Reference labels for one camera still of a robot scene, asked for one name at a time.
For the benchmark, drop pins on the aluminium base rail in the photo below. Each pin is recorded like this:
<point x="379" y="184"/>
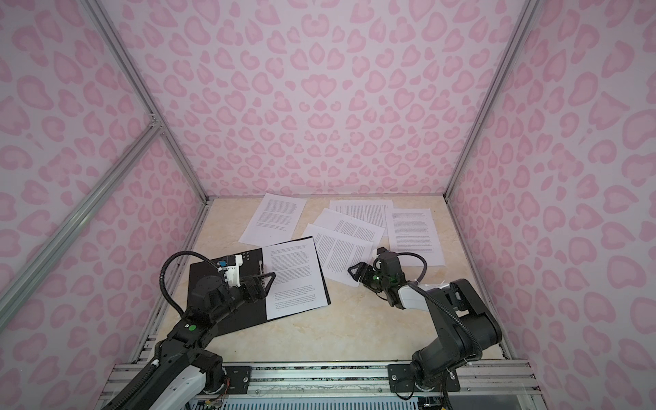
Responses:
<point x="485" y="384"/>

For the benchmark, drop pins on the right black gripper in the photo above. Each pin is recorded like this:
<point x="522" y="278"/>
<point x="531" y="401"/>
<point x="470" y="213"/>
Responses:
<point x="359" y="276"/>

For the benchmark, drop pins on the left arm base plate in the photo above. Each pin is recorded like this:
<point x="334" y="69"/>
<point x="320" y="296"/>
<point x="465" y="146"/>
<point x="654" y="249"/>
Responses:
<point x="232" y="380"/>

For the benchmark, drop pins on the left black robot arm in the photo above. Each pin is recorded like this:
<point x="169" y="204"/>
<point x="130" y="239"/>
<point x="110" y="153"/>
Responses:
<point x="181" y="361"/>

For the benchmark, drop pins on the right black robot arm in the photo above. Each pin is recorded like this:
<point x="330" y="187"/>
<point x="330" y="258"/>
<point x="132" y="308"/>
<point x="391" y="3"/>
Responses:
<point x="465" y="327"/>

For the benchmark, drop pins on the blue A4 clip folder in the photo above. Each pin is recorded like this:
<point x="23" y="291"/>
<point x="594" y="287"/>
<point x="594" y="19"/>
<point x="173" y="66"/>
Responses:
<point x="250" y="314"/>

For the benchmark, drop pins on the aluminium frame right post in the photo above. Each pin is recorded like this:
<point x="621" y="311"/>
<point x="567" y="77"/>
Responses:
<point x="526" y="20"/>

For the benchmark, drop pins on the aluminium frame post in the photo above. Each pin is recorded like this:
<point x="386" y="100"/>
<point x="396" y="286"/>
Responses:
<point x="526" y="20"/>
<point x="111" y="37"/>

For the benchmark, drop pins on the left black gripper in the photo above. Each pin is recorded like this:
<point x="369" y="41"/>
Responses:
<point x="260" y="291"/>

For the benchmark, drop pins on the aluminium frame diagonal bar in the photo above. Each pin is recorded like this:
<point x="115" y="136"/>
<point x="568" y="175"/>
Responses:
<point x="34" y="272"/>

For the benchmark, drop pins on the printed sheet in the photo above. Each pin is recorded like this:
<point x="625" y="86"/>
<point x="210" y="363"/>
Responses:
<point x="413" y="230"/>
<point x="351" y="226"/>
<point x="370" y="211"/>
<point x="338" y="252"/>
<point x="299" y="285"/>
<point x="274" y="221"/>

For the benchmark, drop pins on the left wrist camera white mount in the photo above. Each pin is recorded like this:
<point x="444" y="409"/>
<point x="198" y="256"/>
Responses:
<point x="229" y="267"/>

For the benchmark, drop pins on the aluminium frame left post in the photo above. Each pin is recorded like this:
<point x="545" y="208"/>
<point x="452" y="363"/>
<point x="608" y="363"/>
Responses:
<point x="111" y="37"/>

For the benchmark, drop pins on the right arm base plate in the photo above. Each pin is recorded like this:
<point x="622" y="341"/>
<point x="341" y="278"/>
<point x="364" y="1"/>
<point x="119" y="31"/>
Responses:
<point x="409" y="378"/>

